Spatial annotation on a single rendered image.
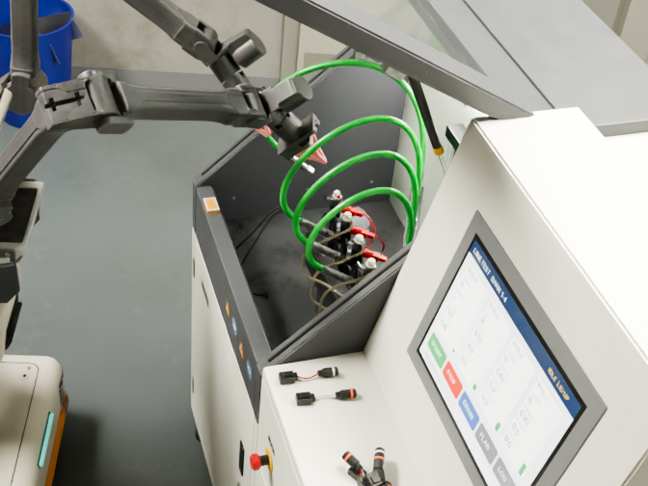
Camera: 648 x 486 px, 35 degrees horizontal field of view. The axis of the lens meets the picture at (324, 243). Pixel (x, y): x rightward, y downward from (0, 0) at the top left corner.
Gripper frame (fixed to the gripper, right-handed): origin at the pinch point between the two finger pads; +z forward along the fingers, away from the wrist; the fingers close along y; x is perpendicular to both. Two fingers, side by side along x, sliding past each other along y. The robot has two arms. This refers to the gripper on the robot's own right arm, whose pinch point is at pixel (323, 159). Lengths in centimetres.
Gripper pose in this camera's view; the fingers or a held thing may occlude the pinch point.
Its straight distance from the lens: 228.4
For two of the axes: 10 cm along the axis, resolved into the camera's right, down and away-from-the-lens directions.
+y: 7.5, -5.0, -4.3
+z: 6.6, 5.7, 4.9
